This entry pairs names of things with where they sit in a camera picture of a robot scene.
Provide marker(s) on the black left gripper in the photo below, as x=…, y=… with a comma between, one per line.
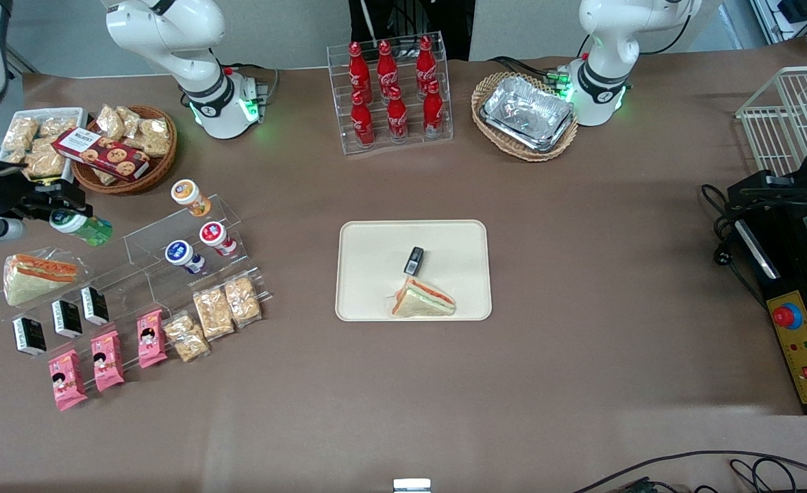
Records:
x=766, y=196

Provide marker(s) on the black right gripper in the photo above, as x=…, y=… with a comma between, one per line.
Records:
x=3, y=190

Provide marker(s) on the green gum bottle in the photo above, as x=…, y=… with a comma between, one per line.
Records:
x=88, y=231

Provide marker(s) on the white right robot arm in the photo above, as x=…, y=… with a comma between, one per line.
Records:
x=170, y=34

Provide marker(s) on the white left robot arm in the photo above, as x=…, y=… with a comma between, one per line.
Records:
x=609, y=41

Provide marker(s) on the white plastic tray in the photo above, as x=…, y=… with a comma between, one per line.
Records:
x=71, y=171

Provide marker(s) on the orange gum bottle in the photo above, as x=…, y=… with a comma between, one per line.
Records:
x=190, y=196

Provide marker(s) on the blue gum bottle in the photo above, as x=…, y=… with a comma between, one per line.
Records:
x=184, y=256

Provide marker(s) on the red gum bottle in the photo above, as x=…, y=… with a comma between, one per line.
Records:
x=216, y=237

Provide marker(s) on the aluminium foil tray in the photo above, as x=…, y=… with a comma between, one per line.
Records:
x=527, y=113

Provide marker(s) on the cream serving tray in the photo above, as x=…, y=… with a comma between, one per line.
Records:
x=376, y=274

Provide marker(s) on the yellow snack pack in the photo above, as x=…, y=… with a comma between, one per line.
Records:
x=51, y=181

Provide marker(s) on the clear bag of crackers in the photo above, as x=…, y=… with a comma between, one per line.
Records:
x=131, y=120
x=11, y=157
x=242, y=300
x=155, y=137
x=213, y=313
x=110, y=121
x=20, y=134
x=104, y=177
x=44, y=161
x=57, y=126
x=187, y=337

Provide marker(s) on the red cookie box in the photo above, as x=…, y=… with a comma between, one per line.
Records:
x=102, y=154

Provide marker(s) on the wrapped triangle sandwich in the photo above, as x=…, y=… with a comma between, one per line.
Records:
x=33, y=281
x=423, y=301

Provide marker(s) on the black machine with yellow panel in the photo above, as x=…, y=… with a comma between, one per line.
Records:
x=794, y=274

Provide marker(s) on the small black box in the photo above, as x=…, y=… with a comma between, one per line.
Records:
x=414, y=261
x=67, y=319
x=29, y=336
x=94, y=305

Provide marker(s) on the dark brown wicker basket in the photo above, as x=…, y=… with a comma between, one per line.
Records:
x=160, y=168

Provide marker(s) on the clear acrylic stepped stand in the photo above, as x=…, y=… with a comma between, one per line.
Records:
x=136, y=287

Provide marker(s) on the red emergency stop button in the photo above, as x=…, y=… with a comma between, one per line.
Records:
x=786, y=315

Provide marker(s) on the pink snack pack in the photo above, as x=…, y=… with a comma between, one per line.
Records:
x=107, y=361
x=67, y=381
x=151, y=339

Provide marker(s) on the light wicker basket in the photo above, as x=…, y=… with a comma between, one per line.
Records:
x=489, y=130

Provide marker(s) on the clear acrylic bottle rack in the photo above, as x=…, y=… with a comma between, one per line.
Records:
x=338, y=103

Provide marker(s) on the red cola bottle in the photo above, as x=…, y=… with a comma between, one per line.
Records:
x=359, y=72
x=425, y=65
x=362, y=123
x=433, y=113
x=397, y=118
x=386, y=68

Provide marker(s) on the small white device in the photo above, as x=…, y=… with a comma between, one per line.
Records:
x=412, y=486

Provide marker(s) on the metal frame equipment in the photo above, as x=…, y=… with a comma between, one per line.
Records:
x=801, y=20

